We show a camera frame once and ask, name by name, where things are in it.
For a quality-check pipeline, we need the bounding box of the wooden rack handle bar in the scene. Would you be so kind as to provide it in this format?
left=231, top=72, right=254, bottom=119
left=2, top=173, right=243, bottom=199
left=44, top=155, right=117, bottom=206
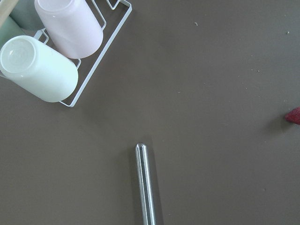
left=0, top=0, right=19, bottom=26

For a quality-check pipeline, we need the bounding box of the grey plastic cup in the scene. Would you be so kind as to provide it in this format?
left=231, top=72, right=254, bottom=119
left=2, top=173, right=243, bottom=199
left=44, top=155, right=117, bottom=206
left=10, top=0, right=45, bottom=31

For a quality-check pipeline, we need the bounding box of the pink plastic cup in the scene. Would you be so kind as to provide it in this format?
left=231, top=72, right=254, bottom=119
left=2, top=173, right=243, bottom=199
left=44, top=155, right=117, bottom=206
left=34, top=0, right=103, bottom=59

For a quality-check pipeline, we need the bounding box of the red strawberry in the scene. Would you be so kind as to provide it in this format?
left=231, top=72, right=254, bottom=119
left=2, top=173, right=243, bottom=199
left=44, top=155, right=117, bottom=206
left=285, top=107, right=300, bottom=125

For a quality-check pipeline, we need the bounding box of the metal muddler with black tip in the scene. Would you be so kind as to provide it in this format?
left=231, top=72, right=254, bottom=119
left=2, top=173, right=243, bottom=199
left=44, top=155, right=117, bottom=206
left=135, top=143, right=157, bottom=225

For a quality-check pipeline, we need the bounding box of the white wire cup rack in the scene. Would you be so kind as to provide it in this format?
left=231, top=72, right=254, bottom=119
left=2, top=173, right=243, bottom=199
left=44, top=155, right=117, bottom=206
left=32, top=0, right=132, bottom=108

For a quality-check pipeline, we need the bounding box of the green plastic cup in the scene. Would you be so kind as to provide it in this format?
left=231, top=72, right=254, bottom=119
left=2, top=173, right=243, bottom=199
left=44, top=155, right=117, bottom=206
left=0, top=16, right=25, bottom=48

